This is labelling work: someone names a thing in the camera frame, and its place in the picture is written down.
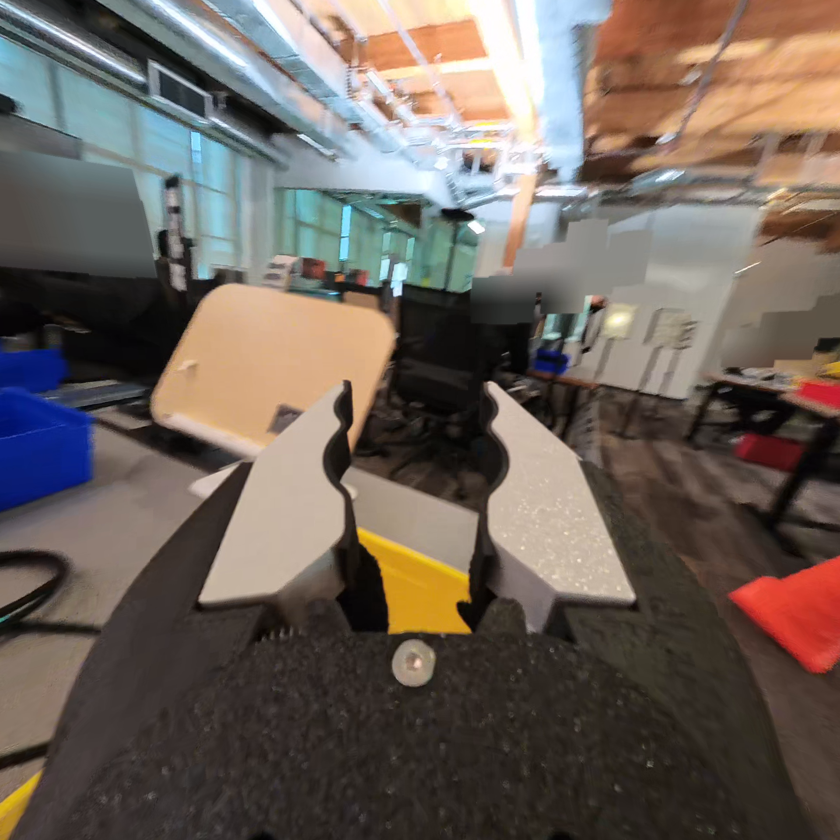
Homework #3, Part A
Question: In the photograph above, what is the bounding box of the yellow storage bin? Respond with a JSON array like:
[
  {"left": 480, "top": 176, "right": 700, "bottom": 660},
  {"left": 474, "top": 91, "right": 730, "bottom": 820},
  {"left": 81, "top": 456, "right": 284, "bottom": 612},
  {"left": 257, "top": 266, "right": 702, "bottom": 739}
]
[{"left": 0, "top": 528, "right": 473, "bottom": 823}]

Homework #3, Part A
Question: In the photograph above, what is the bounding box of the wooden work table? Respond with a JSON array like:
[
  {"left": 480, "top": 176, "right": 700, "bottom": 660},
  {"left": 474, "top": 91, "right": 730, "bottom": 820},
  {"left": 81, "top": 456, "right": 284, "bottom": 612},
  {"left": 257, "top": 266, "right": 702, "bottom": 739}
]
[{"left": 689, "top": 367, "right": 840, "bottom": 532}]

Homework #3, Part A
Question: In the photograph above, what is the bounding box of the blue storage bin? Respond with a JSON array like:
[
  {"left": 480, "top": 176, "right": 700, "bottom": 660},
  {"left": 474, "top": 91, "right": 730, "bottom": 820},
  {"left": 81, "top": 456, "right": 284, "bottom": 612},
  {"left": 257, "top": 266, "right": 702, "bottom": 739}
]
[
  {"left": 0, "top": 348, "right": 67, "bottom": 395},
  {"left": 0, "top": 387, "right": 94, "bottom": 513}
]

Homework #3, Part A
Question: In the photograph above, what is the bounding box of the wooden laptop stand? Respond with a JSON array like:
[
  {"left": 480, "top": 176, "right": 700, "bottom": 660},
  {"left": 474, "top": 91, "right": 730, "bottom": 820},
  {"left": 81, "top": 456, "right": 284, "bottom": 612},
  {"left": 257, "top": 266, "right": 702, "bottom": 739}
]
[{"left": 150, "top": 283, "right": 398, "bottom": 500}]

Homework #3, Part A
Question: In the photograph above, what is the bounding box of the black braided HDMI cable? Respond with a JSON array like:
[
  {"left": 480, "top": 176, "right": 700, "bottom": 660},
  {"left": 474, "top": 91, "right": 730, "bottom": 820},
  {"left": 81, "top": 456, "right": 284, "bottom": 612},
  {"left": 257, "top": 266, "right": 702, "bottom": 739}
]
[{"left": 0, "top": 550, "right": 102, "bottom": 641}]

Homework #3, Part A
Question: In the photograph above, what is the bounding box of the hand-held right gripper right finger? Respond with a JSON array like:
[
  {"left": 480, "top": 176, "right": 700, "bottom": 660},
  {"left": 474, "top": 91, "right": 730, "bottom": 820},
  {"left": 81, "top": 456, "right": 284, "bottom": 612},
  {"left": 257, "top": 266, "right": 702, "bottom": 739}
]
[{"left": 458, "top": 381, "right": 637, "bottom": 632}]

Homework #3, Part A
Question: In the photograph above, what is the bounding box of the orange traffic cone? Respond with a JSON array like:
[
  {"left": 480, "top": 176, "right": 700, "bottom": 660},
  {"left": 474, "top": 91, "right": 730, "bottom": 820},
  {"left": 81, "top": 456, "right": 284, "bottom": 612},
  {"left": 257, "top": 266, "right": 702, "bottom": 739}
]
[{"left": 728, "top": 556, "right": 840, "bottom": 673}]

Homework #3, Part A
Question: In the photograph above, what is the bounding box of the black office chair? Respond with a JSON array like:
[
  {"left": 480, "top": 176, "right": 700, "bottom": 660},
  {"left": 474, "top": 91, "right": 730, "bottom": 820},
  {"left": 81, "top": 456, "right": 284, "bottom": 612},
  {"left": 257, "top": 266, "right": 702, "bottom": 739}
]
[{"left": 387, "top": 285, "right": 500, "bottom": 480}]

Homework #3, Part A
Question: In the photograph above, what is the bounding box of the red storage bin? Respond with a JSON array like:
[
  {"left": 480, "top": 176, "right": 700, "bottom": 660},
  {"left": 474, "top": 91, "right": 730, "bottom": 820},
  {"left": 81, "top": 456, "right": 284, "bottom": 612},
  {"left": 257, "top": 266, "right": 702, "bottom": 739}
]
[{"left": 735, "top": 433, "right": 805, "bottom": 472}]

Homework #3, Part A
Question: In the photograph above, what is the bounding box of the sign board stand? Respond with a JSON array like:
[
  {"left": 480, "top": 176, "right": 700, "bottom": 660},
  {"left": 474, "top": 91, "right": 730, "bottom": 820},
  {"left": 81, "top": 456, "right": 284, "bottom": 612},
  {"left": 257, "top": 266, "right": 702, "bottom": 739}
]
[
  {"left": 640, "top": 308, "right": 698, "bottom": 398},
  {"left": 594, "top": 302, "right": 639, "bottom": 395}
]

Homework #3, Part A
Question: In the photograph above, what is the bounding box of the narrow wooden table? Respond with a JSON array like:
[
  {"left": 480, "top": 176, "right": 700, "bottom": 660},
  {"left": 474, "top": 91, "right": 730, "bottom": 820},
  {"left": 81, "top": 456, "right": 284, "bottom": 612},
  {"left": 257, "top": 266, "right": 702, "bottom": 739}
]
[{"left": 528, "top": 367, "right": 599, "bottom": 441}]

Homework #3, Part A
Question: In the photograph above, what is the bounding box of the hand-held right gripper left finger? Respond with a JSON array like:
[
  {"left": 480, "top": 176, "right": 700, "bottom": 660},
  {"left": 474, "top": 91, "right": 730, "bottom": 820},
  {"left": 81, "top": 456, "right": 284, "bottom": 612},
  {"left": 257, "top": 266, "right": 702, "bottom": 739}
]
[{"left": 198, "top": 381, "right": 389, "bottom": 632}]

